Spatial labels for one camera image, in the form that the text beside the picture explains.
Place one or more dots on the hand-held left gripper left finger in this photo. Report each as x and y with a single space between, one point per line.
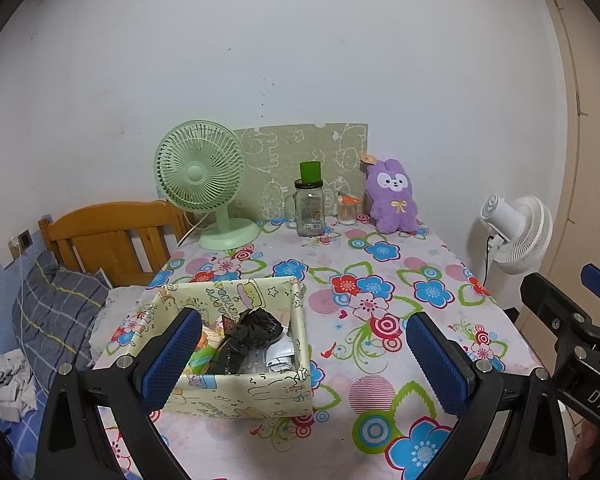
172 355

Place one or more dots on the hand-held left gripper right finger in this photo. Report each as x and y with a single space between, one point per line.
437 365

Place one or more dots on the green tissue pack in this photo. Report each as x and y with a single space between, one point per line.
202 357

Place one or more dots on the black plastic bag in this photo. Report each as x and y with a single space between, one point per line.
245 335

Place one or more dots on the clear plastic packet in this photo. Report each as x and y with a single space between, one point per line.
255 365

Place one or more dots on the yellow fabric storage box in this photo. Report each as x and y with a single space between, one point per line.
260 395

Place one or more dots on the white cloth roll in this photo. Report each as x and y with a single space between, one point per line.
280 357

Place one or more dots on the person's right hand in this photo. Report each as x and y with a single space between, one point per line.
592 442

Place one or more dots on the white bedding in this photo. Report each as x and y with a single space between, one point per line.
117 310

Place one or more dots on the white standing fan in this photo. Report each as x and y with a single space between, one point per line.
525 235

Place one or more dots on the floral tablecloth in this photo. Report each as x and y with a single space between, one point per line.
380 310

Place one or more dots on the grey plaid pillow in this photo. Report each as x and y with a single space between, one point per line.
55 310

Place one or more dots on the beige wooden door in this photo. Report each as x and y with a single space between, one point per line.
595 135

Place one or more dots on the crumpled white cloth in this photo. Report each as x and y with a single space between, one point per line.
12 385

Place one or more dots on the purple plush bunny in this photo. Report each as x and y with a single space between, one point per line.
392 205

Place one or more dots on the blue checked bedsheet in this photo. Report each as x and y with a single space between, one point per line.
20 440

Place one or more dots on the small cotton swab jar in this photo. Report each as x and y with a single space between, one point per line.
346 215

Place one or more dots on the green desk fan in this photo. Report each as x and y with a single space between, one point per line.
195 170

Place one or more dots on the glass jar mug green lid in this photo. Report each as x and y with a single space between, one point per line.
307 215

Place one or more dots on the green patterned board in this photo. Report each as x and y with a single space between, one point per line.
280 160

